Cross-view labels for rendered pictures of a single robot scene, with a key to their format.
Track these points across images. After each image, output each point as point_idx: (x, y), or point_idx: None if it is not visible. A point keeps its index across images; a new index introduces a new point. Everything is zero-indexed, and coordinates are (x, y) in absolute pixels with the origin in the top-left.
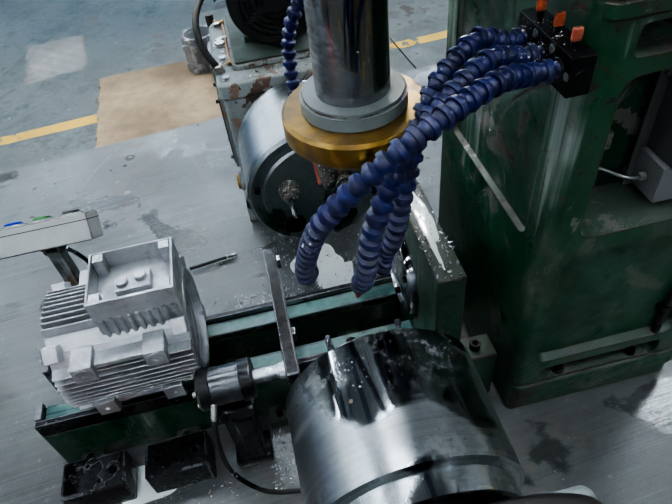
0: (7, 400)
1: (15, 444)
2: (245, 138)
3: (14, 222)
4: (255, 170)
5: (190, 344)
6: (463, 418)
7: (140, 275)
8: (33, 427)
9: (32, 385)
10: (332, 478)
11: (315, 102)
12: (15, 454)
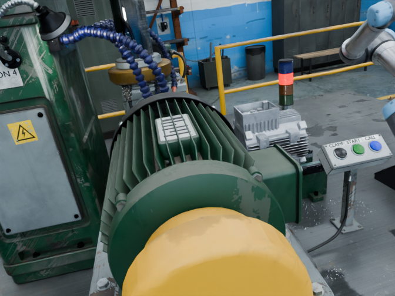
0: (362, 189)
1: (338, 177)
2: None
3: (371, 142)
4: None
5: (233, 128)
6: (142, 98)
7: (251, 110)
8: (335, 182)
9: (355, 194)
10: None
11: (154, 53)
12: (335, 175)
